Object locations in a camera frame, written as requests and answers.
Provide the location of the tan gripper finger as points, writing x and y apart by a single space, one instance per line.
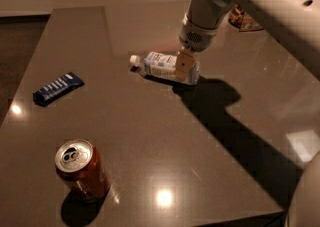
184 64

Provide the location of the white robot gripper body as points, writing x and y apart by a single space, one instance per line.
195 38

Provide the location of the blue plastic bottle white cap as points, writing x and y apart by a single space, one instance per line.
161 65

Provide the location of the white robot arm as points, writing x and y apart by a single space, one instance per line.
295 25

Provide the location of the red coke can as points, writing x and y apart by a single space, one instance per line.
78 164

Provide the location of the glass jar black lid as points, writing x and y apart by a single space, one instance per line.
241 20

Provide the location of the blue snack bar wrapper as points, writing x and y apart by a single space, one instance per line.
56 89

